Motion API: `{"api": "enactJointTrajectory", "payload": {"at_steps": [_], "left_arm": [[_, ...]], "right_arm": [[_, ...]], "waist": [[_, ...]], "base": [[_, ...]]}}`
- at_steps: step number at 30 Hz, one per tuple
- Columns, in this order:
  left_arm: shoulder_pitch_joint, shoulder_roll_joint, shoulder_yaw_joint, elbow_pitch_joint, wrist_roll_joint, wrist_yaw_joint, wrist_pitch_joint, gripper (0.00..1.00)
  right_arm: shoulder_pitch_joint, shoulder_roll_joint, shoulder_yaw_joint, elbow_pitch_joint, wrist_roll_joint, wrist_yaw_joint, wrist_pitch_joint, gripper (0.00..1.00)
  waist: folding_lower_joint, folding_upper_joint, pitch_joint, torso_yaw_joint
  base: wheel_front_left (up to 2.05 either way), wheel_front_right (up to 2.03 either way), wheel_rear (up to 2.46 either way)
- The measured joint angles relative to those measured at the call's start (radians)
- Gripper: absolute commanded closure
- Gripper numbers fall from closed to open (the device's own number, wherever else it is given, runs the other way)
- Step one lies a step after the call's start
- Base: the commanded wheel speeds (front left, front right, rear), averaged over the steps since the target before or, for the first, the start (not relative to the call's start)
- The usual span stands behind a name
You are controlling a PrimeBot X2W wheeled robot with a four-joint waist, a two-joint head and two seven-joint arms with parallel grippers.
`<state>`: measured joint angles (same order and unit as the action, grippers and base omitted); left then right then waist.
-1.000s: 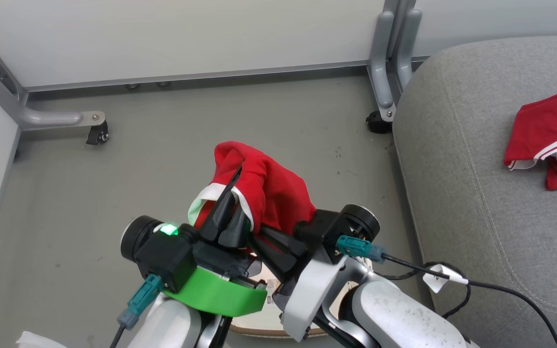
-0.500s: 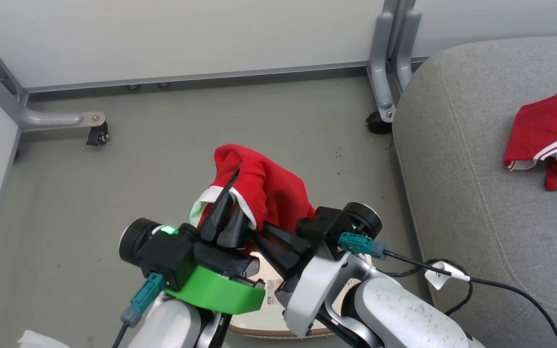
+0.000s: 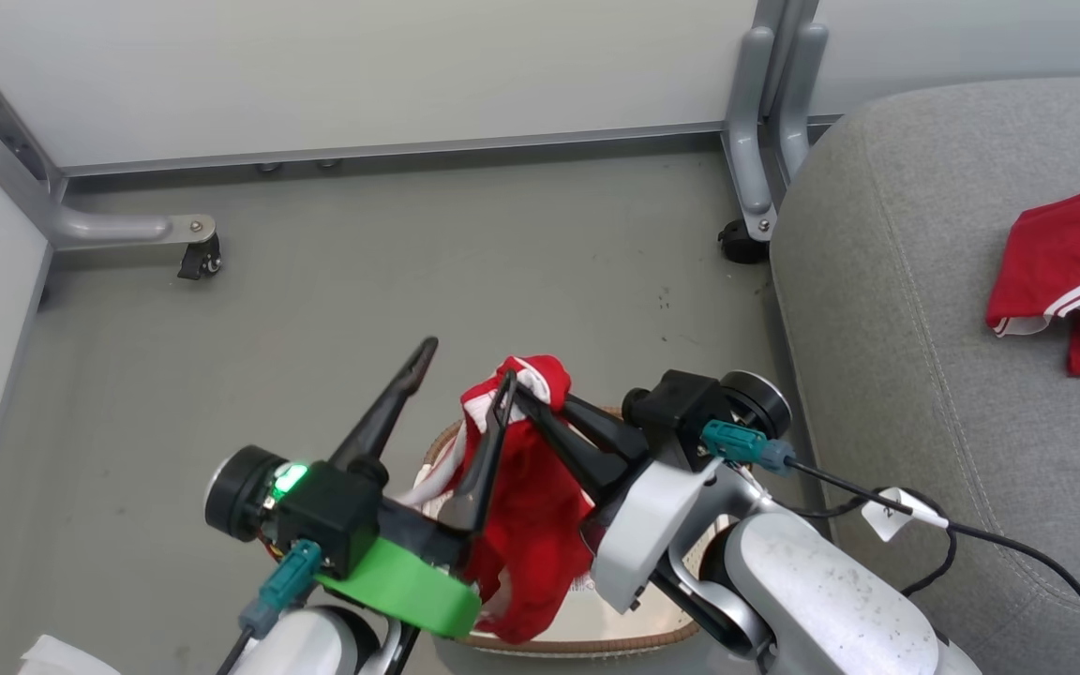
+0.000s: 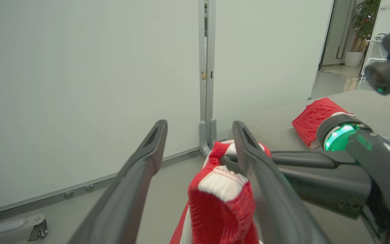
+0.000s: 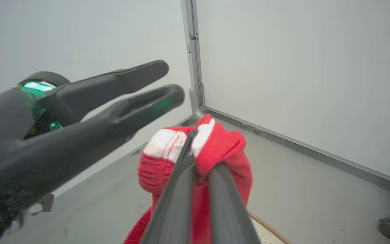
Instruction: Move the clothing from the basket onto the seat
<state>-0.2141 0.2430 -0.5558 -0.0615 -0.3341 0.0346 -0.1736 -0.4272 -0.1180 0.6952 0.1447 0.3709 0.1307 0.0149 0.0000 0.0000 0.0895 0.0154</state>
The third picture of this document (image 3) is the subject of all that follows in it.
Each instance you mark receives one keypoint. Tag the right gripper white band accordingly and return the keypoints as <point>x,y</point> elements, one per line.
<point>652,525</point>

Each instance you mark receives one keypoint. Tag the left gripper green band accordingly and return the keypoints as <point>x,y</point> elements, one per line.
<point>399,586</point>

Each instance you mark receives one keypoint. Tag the red garment white stripes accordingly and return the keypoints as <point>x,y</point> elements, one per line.
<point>1065,262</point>
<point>531,525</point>

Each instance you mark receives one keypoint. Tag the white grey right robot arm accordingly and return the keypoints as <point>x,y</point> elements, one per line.
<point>812,600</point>

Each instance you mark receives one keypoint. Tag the grey fabric sofa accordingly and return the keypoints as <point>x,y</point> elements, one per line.
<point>934,309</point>

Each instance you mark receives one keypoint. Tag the white laundry basket brown rim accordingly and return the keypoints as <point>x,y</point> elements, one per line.
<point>596,639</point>

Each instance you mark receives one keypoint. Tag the black caster wheel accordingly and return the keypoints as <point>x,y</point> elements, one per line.
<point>742,244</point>
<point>201,258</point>

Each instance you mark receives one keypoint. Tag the grey metal partition foot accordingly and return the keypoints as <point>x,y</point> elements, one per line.
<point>801,103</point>
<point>113,227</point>
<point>748,141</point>

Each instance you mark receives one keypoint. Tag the grey metal partition rail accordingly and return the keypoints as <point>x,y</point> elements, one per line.
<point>390,150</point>

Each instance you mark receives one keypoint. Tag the dark grey perforated partition post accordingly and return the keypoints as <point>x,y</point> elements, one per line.
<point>1,127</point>

